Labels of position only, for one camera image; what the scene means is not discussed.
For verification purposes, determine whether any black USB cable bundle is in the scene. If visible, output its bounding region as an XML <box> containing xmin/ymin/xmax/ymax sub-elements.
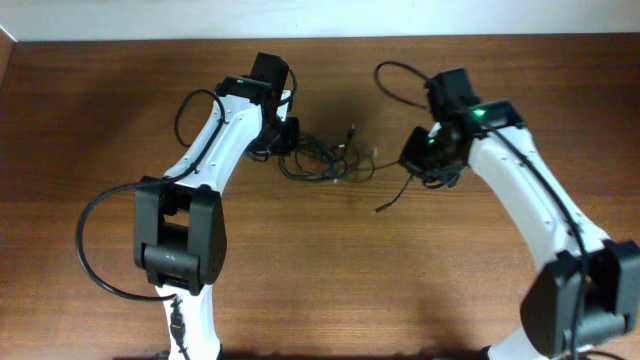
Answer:
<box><xmin>277</xmin><ymin>124</ymin><xmax>379</xmax><ymax>184</ymax></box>

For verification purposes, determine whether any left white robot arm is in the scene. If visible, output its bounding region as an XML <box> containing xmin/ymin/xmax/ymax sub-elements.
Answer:
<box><xmin>134</xmin><ymin>52</ymin><xmax>299</xmax><ymax>359</ymax></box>

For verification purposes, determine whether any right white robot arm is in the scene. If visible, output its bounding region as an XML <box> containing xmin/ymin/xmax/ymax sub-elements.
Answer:
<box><xmin>400</xmin><ymin>68</ymin><xmax>639</xmax><ymax>359</ymax></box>

